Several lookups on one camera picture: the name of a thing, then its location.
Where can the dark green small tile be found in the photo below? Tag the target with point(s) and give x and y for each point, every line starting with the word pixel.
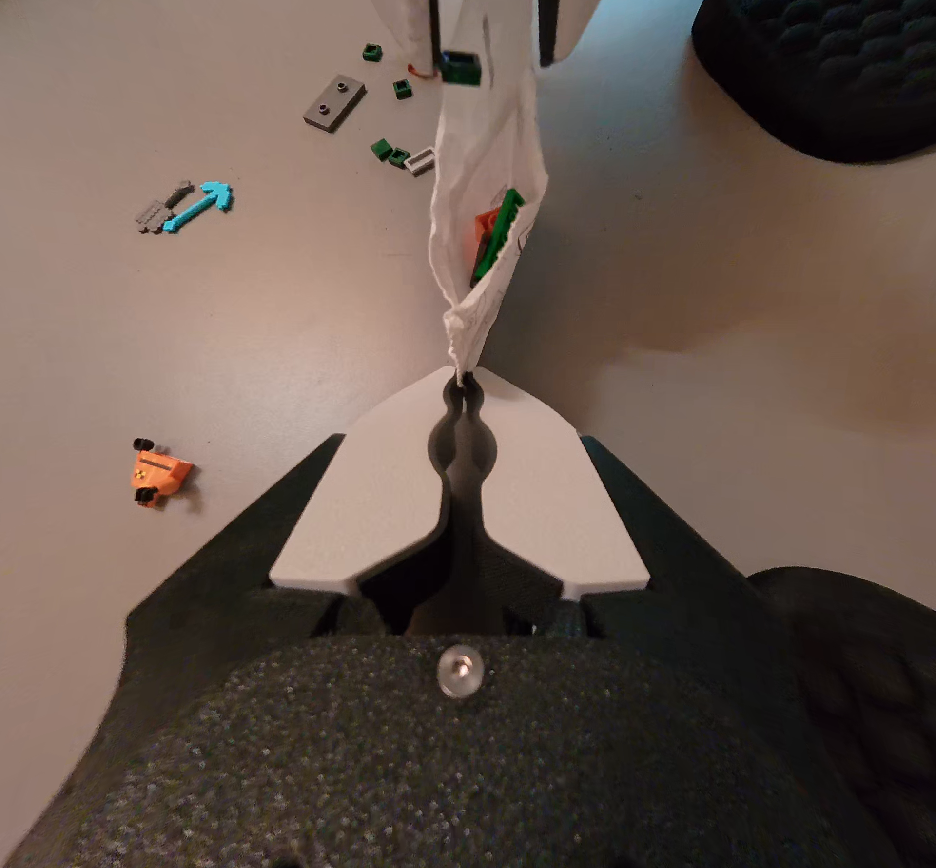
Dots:
pixel 403 89
pixel 381 149
pixel 399 158
pixel 372 53
pixel 461 69

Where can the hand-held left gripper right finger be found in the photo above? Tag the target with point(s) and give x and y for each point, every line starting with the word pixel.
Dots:
pixel 563 502

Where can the tiny orange bracket piece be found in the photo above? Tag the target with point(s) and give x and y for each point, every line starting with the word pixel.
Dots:
pixel 420 71

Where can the small printed paper bag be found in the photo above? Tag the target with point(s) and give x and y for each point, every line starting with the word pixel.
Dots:
pixel 475 137

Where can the dark grey two-hole plate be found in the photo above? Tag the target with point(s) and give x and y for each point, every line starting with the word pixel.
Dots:
pixel 335 103

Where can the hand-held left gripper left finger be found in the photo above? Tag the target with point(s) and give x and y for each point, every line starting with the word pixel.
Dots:
pixel 358 502

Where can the grey toy axe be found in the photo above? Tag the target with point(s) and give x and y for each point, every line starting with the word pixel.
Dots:
pixel 157 214

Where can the light grey small tile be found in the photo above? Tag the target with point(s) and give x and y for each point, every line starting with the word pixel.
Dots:
pixel 420 161

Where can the bright green long plate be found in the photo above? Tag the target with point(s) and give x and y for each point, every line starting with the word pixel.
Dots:
pixel 501 232

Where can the orange figure torso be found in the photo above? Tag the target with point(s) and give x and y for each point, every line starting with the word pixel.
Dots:
pixel 161 473

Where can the cyan toy pickaxe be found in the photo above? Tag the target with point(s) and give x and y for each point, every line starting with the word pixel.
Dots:
pixel 197 206

